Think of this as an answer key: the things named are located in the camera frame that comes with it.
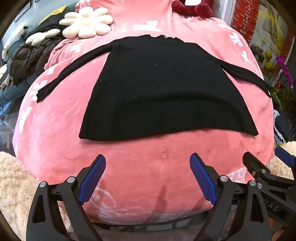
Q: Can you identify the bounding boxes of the black long-sleeve sweater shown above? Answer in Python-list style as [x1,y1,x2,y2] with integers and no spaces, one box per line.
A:
[37,35,269,142]

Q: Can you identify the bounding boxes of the beige fluffy rug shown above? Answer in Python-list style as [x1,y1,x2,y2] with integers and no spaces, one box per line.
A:
[0,152,39,240]

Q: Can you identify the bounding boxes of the purple orchid flowers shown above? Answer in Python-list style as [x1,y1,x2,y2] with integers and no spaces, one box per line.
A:
[276,56,293,89]

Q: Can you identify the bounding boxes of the dark brown puffer jacket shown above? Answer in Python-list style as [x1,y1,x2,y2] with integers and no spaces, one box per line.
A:
[10,37,63,85]

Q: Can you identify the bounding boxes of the white daisy flower pillow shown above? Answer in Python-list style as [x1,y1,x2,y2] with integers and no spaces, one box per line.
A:
[59,6,113,39]

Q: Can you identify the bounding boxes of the dark red plush toy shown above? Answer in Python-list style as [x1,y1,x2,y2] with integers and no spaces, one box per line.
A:
[171,0,215,19]

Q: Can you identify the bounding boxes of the yellow flower wall painting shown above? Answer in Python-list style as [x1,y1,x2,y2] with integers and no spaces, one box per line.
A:
[250,1,288,75]

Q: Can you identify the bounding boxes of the red brick wall panel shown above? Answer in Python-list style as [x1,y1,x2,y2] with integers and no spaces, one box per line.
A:
[231,0,260,44]

